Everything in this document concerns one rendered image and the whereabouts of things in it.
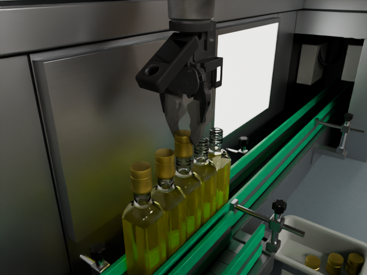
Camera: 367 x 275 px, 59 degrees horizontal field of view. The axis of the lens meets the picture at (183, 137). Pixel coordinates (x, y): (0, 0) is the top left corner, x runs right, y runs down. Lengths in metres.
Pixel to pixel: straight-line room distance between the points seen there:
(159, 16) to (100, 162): 0.31
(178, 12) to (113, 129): 0.25
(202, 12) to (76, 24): 0.19
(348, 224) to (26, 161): 0.93
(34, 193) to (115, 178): 0.16
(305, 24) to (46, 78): 1.15
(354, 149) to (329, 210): 0.43
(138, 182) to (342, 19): 1.12
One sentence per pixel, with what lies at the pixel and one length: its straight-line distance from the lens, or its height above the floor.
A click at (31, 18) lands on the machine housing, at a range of 0.52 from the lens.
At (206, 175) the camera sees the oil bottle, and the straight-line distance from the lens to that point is 0.65.
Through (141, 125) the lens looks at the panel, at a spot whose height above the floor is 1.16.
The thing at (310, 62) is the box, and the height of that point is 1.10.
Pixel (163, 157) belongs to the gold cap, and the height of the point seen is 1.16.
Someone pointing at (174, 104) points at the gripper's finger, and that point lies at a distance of 0.58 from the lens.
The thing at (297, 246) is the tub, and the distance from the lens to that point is 0.99.
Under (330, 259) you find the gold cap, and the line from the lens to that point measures 0.92.
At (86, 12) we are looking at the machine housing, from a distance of 0.57.
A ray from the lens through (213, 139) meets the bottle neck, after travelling 0.69.
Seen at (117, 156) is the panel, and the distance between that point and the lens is 0.65.
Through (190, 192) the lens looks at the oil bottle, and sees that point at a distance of 0.62.
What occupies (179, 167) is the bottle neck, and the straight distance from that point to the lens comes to 0.61.
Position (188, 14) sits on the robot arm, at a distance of 0.52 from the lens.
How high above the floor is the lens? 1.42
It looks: 25 degrees down
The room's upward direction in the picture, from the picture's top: straight up
